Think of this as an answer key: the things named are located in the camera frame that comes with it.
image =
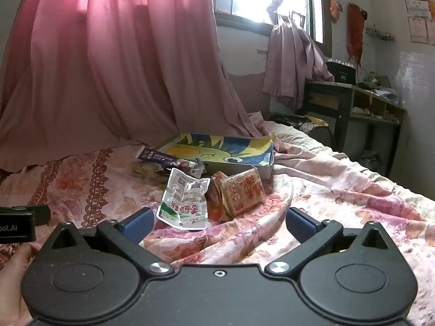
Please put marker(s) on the black box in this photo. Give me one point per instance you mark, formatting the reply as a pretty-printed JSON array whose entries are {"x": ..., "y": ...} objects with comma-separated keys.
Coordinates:
[{"x": 341, "y": 73}]

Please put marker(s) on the long orange wall decoration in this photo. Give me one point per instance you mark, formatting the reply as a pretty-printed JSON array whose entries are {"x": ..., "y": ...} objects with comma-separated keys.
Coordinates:
[{"x": 355, "y": 30}]

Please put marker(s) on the tied lilac curtain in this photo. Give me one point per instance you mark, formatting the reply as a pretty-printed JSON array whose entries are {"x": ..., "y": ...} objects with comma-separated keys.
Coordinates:
[{"x": 292, "y": 57}]

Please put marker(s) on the small orange wall ornament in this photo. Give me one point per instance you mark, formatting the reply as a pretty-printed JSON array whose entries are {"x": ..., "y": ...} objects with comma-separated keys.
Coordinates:
[{"x": 335, "y": 8}]

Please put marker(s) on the blue yellow printed cardboard box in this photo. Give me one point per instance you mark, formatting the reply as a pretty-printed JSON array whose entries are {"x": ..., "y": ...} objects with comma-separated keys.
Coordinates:
[{"x": 221, "y": 149}]

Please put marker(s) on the wooden desk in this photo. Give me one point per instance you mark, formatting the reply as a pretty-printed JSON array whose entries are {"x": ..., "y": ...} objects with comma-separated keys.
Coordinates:
[{"x": 343, "y": 95}]

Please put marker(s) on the large pink curtain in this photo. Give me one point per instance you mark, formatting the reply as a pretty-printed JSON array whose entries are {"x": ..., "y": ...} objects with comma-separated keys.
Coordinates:
[{"x": 119, "y": 57}]

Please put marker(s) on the golden snack bag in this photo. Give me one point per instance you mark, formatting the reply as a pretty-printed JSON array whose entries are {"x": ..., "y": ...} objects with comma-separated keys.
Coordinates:
[{"x": 146, "y": 170}]

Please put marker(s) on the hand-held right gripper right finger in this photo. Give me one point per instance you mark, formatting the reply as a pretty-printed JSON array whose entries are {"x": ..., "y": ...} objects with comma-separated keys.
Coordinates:
[{"x": 299, "y": 225}]

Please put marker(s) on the floral bedsheet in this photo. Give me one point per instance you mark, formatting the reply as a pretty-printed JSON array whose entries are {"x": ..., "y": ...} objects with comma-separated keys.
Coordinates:
[{"x": 340, "y": 193}]

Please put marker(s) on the white papers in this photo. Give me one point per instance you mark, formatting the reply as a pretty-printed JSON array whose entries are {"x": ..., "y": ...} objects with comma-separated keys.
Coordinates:
[{"x": 384, "y": 94}]

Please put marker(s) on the white green snack packet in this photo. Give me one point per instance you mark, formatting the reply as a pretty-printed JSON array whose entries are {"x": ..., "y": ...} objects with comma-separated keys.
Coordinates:
[{"x": 183, "y": 203}]

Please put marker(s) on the wall paper sheet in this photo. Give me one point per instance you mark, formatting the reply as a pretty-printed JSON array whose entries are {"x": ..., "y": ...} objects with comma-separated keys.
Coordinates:
[
  {"x": 416, "y": 0},
  {"x": 418, "y": 30}
]

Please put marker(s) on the black fan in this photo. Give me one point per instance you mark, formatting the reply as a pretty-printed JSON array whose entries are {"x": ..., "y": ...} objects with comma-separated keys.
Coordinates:
[{"x": 306, "y": 127}]

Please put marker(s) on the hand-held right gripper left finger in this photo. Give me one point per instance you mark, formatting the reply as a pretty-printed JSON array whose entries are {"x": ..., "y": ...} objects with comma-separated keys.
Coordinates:
[{"x": 136, "y": 227}]

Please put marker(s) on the dark red snack packet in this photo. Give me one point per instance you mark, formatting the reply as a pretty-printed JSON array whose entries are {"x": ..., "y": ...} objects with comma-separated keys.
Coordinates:
[{"x": 184, "y": 165}]

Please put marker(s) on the purple snack packet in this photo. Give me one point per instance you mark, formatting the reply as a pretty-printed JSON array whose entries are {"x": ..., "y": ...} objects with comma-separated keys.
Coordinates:
[{"x": 156, "y": 157}]

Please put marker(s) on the person's left hand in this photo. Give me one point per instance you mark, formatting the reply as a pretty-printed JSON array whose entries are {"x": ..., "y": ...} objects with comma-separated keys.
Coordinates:
[{"x": 10, "y": 292}]

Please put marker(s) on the orange snack packet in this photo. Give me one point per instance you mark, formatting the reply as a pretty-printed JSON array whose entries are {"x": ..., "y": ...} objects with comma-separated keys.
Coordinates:
[{"x": 243, "y": 190}]

